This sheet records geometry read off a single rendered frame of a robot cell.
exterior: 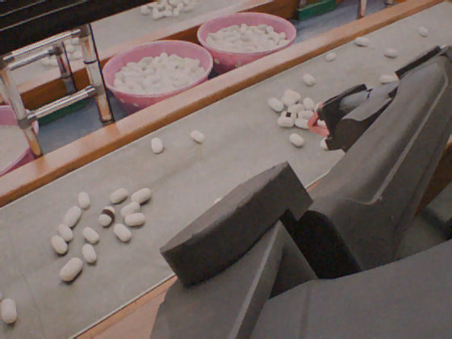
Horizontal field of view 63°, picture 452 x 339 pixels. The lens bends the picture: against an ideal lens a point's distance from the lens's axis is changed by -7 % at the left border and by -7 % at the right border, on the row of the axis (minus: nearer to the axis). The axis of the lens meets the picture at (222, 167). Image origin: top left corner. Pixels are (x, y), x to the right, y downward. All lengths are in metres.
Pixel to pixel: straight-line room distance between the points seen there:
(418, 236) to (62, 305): 1.36
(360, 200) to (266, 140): 0.57
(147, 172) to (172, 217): 0.12
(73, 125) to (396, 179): 0.86
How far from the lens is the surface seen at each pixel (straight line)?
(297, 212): 0.18
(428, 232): 1.69
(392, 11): 1.35
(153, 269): 0.58
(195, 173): 0.70
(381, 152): 0.25
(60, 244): 0.63
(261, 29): 1.21
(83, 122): 1.00
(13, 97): 0.73
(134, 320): 0.52
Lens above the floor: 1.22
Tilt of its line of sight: 43 degrees down
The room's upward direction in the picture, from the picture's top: 3 degrees counter-clockwise
